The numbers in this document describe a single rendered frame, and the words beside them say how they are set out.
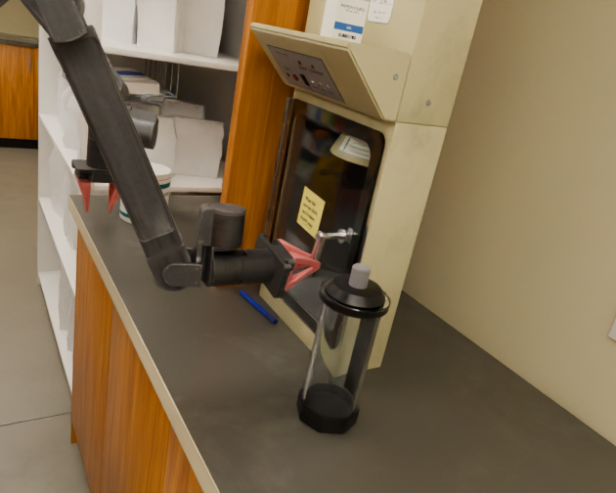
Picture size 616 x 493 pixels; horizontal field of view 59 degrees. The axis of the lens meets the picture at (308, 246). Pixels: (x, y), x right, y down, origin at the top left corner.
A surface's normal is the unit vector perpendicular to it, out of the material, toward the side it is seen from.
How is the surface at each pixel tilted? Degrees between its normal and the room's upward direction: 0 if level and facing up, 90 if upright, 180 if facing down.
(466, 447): 0
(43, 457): 0
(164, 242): 83
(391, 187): 90
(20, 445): 0
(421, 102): 90
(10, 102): 90
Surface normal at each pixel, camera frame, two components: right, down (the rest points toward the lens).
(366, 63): 0.50, 0.40
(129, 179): 0.25, 0.32
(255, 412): 0.18, -0.92
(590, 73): -0.84, 0.04
